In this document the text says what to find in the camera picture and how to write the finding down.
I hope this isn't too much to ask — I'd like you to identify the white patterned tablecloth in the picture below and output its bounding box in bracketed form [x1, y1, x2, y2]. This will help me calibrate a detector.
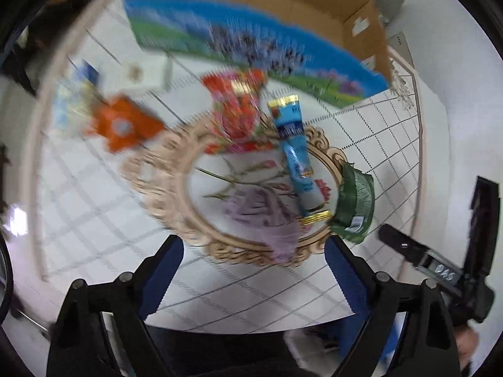
[23, 0, 424, 334]

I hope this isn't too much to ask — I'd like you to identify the lilac soft cloth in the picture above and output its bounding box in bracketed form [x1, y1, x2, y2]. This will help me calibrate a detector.
[224, 186, 301, 264]

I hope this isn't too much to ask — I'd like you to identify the orange snack packet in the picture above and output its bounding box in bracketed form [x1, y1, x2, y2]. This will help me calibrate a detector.
[85, 96, 165, 153]

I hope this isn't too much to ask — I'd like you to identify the green snack packet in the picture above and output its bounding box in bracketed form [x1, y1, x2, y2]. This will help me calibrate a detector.
[329, 162, 375, 244]

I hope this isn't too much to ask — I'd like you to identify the red floral wet wipes pack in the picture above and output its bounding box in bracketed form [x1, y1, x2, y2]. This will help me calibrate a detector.
[201, 68, 274, 155]

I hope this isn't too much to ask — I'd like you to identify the white box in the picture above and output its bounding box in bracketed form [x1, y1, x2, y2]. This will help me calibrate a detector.
[115, 52, 173, 92]

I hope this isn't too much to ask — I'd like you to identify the cardboard box with blue print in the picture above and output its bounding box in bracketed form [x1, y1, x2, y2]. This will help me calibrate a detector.
[124, 0, 391, 107]

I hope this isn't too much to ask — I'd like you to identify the blue white tissue pack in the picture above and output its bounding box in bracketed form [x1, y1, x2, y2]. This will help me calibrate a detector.
[52, 60, 100, 137]

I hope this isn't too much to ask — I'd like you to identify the light blue tube pack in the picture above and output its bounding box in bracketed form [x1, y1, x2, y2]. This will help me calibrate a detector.
[268, 95, 332, 226]

